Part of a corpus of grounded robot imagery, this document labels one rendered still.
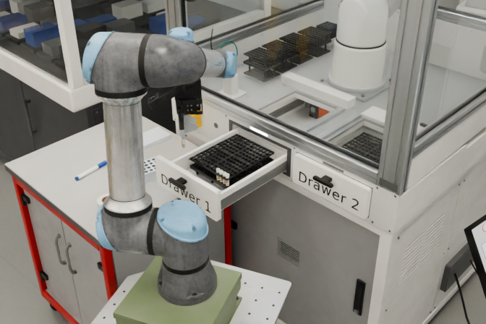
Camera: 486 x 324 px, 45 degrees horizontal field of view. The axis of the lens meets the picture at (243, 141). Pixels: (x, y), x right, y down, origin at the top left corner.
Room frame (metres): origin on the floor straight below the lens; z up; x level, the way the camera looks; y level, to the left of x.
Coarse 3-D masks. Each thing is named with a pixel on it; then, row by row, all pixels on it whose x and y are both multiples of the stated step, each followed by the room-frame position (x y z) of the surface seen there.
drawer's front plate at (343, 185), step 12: (300, 156) 1.61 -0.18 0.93; (300, 168) 1.60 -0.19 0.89; (312, 168) 1.56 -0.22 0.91; (324, 168) 1.54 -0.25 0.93; (336, 180) 1.50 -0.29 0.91; (348, 180) 1.47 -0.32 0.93; (348, 192) 1.47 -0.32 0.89; (360, 192) 1.44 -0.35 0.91; (336, 204) 1.49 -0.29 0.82; (348, 204) 1.46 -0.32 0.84; (360, 204) 1.43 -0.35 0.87; (360, 216) 1.43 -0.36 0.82
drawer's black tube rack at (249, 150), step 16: (224, 144) 1.73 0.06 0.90; (240, 144) 1.73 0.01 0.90; (256, 144) 1.73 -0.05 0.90; (208, 160) 1.63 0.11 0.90; (224, 160) 1.63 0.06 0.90; (240, 160) 1.63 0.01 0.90; (256, 160) 1.63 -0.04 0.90; (272, 160) 1.67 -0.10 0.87; (208, 176) 1.58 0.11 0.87; (240, 176) 1.58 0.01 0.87
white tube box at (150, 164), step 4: (148, 160) 1.79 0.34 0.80; (152, 160) 1.80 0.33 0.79; (144, 164) 1.76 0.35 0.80; (148, 164) 1.76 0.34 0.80; (152, 164) 1.76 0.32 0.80; (148, 168) 1.75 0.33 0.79; (152, 168) 1.74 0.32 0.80; (148, 172) 1.71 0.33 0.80; (152, 172) 1.71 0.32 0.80; (148, 176) 1.71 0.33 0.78; (152, 176) 1.71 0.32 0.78; (156, 176) 1.72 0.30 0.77; (148, 180) 1.71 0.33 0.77; (152, 180) 1.71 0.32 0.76
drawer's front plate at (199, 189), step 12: (156, 156) 1.61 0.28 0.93; (156, 168) 1.61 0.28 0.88; (168, 168) 1.57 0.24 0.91; (180, 168) 1.54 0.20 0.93; (192, 180) 1.48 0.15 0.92; (180, 192) 1.53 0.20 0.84; (192, 192) 1.49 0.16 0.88; (204, 192) 1.45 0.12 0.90; (216, 192) 1.41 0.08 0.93; (204, 204) 1.45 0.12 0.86; (216, 204) 1.41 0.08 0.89; (216, 216) 1.41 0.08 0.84
